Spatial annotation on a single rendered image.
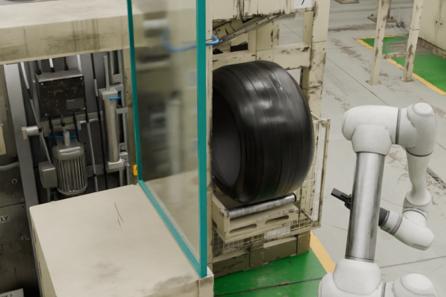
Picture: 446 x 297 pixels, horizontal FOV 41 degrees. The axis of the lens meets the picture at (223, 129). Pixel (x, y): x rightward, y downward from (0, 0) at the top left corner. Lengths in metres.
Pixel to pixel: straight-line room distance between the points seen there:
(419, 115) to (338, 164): 2.81
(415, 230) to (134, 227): 1.21
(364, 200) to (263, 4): 0.98
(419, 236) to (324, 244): 1.46
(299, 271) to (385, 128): 1.74
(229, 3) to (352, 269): 1.18
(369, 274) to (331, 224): 2.06
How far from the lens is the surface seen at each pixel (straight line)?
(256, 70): 2.42
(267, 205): 2.59
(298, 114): 2.34
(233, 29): 2.73
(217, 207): 2.50
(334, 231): 4.07
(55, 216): 1.93
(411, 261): 3.93
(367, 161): 2.13
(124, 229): 1.82
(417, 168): 2.27
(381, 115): 2.14
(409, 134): 2.14
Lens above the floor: 2.30
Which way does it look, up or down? 26 degrees down
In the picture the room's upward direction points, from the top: straight up
